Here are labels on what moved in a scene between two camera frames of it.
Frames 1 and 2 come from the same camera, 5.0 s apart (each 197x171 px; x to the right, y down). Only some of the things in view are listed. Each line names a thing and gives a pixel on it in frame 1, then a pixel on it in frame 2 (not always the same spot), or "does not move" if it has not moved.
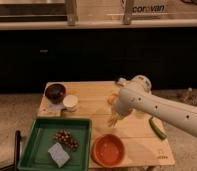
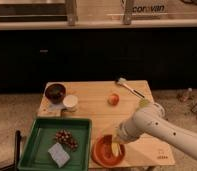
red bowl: [108, 150] does not move
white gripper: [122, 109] to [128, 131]
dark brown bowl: [55, 93] does not move
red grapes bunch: [66, 137] does not move
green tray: [58, 144] does not move
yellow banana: [115, 117] to [115, 148]
